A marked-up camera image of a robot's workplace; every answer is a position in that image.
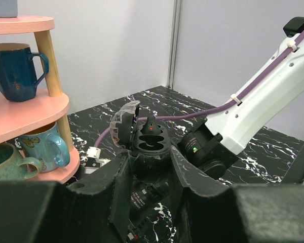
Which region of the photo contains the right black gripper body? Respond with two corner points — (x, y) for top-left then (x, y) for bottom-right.
(127, 179), (175, 242)

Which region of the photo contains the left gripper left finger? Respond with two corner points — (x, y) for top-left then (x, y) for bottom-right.
(0, 152), (132, 242)

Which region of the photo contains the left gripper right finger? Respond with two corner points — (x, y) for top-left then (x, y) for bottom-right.
(169, 147), (304, 242)

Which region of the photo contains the black earbud charging case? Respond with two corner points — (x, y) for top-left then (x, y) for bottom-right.
(109, 100), (171, 183)

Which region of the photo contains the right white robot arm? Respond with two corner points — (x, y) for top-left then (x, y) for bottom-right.
(169, 17), (304, 242)

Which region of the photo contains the teal ceramic mug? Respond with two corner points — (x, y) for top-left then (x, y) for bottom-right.
(18, 122), (70, 173)

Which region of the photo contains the black marbled table mat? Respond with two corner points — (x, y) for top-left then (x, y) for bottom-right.
(68, 86), (304, 185)

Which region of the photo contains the green ceramic mug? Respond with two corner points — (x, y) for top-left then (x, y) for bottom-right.
(0, 143), (42, 181)

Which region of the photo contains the pink three-tier shelf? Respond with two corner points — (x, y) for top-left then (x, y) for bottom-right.
(0, 16), (80, 183)

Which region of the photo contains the dark blue mug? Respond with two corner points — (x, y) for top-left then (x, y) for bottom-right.
(0, 43), (50, 102)

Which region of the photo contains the right light blue cup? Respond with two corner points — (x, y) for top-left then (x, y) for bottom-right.
(0, 0), (18, 18)

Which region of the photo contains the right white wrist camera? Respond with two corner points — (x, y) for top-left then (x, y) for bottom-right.
(81, 147), (110, 174)

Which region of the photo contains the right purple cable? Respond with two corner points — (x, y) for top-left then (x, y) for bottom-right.
(93, 24), (304, 149)

